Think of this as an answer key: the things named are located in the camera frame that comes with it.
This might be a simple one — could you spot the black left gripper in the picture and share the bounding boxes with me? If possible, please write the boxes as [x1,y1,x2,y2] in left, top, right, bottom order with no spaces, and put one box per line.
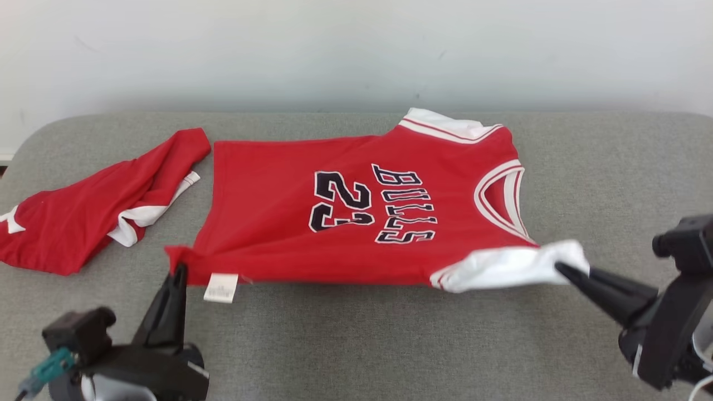
[84,263,209,401]

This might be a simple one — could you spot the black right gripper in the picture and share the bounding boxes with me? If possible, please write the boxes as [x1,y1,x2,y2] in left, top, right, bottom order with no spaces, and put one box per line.
[555,261,713,390]

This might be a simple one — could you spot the red shorts with white trim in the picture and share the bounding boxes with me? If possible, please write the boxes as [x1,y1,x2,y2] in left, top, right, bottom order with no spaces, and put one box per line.
[0,128,211,276]

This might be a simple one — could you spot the red Bulls basketball jersey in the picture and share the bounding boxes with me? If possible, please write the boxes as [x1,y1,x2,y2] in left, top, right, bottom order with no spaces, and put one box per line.
[165,107,590,304]

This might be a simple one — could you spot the white and red wire bundle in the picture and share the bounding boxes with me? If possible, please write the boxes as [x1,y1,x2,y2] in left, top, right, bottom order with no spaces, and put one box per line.
[688,374,713,401]

